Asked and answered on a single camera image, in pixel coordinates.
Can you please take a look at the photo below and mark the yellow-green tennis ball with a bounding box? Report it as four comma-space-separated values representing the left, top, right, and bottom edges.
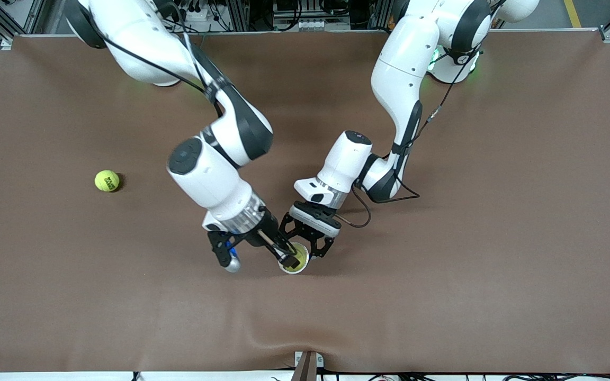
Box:
283, 244, 309, 273
94, 169, 121, 193

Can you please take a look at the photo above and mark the white blue tennis ball can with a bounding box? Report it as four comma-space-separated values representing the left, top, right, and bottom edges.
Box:
277, 241, 311, 275

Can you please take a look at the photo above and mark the white power strip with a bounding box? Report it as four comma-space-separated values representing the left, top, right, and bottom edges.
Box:
178, 0, 216, 24

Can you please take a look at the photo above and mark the aluminium camera mount post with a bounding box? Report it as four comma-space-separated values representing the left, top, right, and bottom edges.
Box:
292, 351, 325, 381

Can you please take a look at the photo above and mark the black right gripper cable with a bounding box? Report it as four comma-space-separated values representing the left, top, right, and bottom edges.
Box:
80, 0, 231, 120

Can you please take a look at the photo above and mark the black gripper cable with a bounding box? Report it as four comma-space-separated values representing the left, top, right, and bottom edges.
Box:
80, 0, 231, 120
337, 45, 483, 229

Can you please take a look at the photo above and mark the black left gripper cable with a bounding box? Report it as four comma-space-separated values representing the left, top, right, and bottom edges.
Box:
337, 45, 483, 229

